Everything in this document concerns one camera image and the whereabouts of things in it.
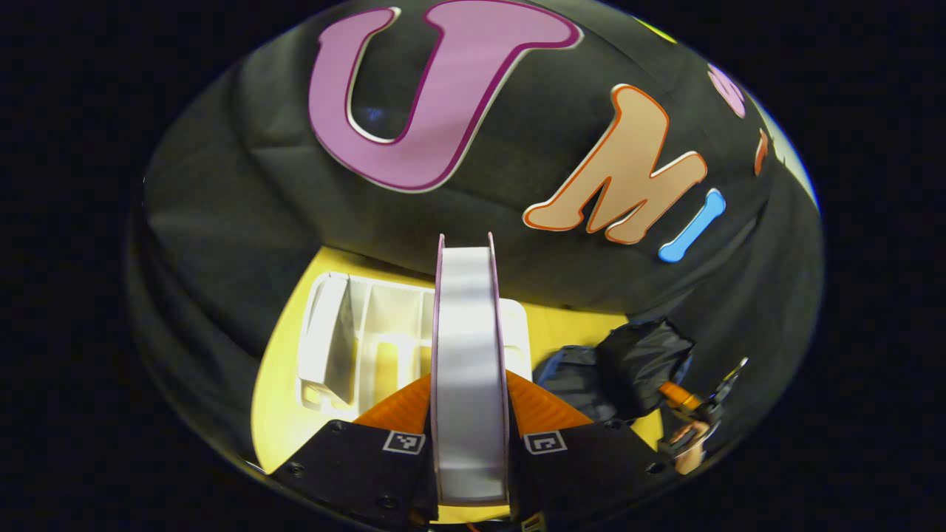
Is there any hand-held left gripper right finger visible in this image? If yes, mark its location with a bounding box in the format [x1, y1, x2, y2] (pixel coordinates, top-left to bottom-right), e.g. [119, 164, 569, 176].
[506, 369, 677, 529]

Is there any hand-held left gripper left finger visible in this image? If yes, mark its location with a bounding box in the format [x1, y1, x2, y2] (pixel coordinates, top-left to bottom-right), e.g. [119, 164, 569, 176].
[270, 373, 438, 529]

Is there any blue schoolbag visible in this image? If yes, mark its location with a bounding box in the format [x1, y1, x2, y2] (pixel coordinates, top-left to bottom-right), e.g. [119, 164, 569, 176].
[536, 318, 695, 426]

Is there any pink book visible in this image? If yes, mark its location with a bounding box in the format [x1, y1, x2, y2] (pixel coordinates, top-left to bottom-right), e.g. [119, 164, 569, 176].
[430, 233, 512, 507]

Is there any white bookshelf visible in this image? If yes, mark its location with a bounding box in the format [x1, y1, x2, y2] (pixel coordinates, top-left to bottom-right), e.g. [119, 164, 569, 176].
[296, 271, 533, 422]

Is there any black backdrop cloth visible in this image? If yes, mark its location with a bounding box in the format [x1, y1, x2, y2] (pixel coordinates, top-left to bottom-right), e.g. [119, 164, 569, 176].
[129, 0, 825, 474]

